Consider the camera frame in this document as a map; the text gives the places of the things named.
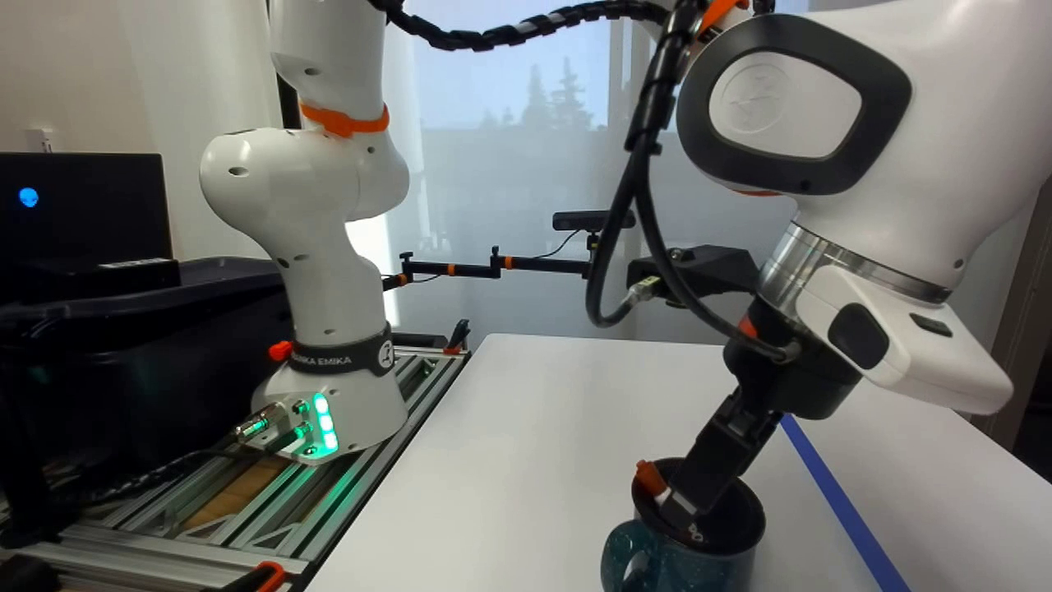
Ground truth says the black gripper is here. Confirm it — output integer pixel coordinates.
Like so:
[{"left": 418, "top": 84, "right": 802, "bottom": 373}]
[{"left": 659, "top": 300, "right": 861, "bottom": 541}]

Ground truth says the red capped marker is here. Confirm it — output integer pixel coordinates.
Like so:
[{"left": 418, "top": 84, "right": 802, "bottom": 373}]
[{"left": 634, "top": 462, "right": 699, "bottom": 527}]

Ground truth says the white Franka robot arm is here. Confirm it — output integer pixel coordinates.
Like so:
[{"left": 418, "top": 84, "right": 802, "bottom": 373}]
[{"left": 201, "top": 0, "right": 1052, "bottom": 545}]

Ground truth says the dark teal enamel mug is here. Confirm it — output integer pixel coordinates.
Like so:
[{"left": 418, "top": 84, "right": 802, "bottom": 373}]
[{"left": 597, "top": 480, "right": 764, "bottom": 592}]

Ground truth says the blue tape line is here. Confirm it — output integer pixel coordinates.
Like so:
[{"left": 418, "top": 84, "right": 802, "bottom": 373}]
[{"left": 781, "top": 413, "right": 910, "bottom": 592}]

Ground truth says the black storage crate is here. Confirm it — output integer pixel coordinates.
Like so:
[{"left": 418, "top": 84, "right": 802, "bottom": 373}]
[{"left": 0, "top": 261, "right": 289, "bottom": 528}]

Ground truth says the black monitor with blue light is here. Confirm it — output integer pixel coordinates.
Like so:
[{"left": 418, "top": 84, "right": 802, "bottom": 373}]
[{"left": 0, "top": 150, "right": 176, "bottom": 302}]

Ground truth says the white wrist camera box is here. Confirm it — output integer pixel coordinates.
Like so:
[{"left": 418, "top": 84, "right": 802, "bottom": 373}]
[{"left": 796, "top": 268, "right": 1012, "bottom": 413}]

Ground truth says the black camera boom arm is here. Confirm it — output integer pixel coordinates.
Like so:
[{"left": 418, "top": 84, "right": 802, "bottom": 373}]
[{"left": 380, "top": 211, "right": 612, "bottom": 288}]

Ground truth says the black corrugated cable conduit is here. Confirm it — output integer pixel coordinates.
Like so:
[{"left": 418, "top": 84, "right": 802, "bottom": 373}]
[{"left": 372, "top": 0, "right": 802, "bottom": 365}]

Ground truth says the aluminium extrusion base frame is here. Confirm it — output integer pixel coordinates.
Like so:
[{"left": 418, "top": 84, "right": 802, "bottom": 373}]
[{"left": 26, "top": 346, "right": 471, "bottom": 592}]

